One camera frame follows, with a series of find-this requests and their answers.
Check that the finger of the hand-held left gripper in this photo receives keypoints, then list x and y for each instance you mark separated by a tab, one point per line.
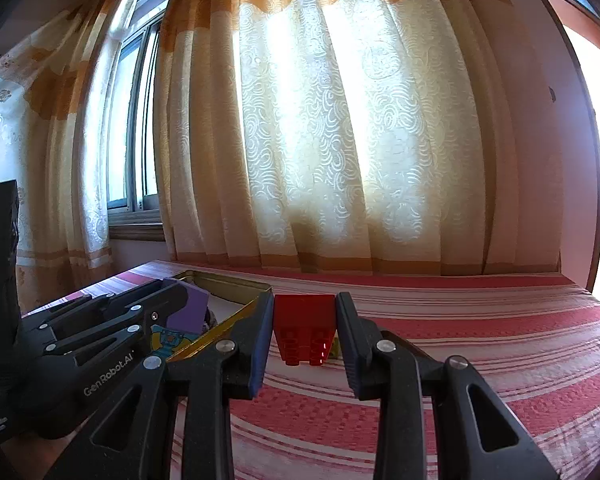
130	330
105	305

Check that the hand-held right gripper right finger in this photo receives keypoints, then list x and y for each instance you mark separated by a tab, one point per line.
354	355

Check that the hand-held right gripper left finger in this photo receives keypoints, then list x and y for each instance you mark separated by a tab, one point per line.
260	355

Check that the blue picture building brick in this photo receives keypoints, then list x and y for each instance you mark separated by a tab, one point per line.
172	342

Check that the gold rectangular tin box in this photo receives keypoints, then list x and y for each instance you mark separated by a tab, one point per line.
210	338

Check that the red building brick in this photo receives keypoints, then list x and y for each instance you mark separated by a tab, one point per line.
305	325

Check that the purple toy block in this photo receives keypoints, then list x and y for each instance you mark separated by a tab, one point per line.
192	310

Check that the green toy block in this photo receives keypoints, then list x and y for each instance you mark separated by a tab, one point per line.
335	350

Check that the pink striped bed sheet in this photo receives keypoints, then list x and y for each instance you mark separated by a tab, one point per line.
480	335

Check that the cream floral curtain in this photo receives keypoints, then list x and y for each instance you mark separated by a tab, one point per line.
55	160

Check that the sliding window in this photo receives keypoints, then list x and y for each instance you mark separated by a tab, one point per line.
130	135

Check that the cream swirl-patterned curtain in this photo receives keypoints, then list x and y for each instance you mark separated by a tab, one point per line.
330	135

